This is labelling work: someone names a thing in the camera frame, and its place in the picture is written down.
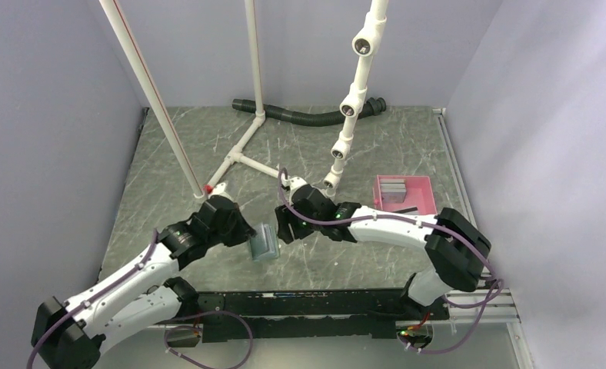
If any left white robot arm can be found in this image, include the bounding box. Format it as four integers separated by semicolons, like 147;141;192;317
26;195;256;368

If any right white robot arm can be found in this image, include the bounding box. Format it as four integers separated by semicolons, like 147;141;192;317
275;169;494;319

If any grey card stack in tray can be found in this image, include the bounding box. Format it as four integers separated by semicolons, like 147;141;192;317
378;178;407;204

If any black striped card in tray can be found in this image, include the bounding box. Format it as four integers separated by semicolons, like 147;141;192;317
395;207;418;214

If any pink plastic card tray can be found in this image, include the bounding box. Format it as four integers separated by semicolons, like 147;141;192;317
372;175;438;215

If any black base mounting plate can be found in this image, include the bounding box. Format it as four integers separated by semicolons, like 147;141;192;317
168;288;449;343

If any black corrugated hose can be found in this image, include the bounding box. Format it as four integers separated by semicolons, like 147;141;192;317
231;98;388;128

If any white PVC pipe frame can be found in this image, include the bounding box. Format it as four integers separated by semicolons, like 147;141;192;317
99;1;389;199

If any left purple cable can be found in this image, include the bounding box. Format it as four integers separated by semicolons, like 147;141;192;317
25;229;254;369

